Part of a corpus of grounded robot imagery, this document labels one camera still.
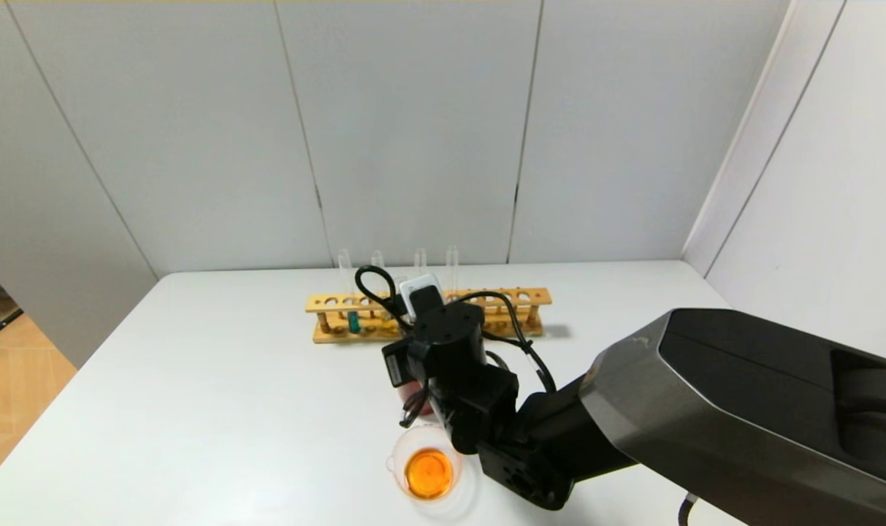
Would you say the wooden test tube rack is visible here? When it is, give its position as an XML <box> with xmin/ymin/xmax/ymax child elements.
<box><xmin>305</xmin><ymin>288</ymin><xmax>552</xmax><ymax>344</ymax></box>

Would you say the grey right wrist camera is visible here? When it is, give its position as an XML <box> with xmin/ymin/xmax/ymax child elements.
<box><xmin>399</xmin><ymin>274</ymin><xmax>445</xmax><ymax>322</ymax></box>

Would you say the black camera cable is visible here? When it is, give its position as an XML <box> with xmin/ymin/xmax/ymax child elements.
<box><xmin>354</xmin><ymin>264</ymin><xmax>558</xmax><ymax>395</ymax></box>

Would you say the test tube with yellow liquid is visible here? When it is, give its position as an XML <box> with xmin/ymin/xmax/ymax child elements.
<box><xmin>371</xmin><ymin>251</ymin><xmax>392</xmax><ymax>327</ymax></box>

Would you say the clear plastic spouted bowl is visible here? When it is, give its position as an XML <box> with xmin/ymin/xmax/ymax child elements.
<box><xmin>386</xmin><ymin>423</ymin><xmax>464</xmax><ymax>501</ymax></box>

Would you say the dark red plastic cup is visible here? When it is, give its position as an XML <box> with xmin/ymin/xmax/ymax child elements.
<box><xmin>396</xmin><ymin>378</ymin><xmax>438</xmax><ymax>417</ymax></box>

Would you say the red black braided wire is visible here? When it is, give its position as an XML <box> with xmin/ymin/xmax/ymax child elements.
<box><xmin>399</xmin><ymin>380</ymin><xmax>435</xmax><ymax>429</ymax></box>

